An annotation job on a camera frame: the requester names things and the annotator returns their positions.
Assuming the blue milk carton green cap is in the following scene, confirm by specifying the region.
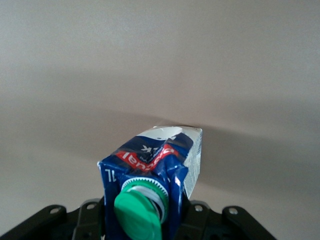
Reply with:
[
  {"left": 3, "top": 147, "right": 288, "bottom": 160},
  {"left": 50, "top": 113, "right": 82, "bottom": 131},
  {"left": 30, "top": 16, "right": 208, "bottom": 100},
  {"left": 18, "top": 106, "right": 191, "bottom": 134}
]
[{"left": 96, "top": 124, "right": 204, "bottom": 240}]

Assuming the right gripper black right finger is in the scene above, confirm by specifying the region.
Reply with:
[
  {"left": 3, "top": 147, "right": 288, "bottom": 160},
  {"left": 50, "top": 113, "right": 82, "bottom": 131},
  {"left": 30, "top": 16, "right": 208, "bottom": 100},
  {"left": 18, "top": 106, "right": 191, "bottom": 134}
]
[{"left": 179, "top": 199, "right": 278, "bottom": 240}]

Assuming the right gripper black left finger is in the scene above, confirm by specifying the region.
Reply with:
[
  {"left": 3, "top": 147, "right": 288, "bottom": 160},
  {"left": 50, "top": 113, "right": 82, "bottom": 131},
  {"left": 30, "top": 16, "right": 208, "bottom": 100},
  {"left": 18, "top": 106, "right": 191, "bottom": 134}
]
[{"left": 0, "top": 198, "right": 106, "bottom": 240}]

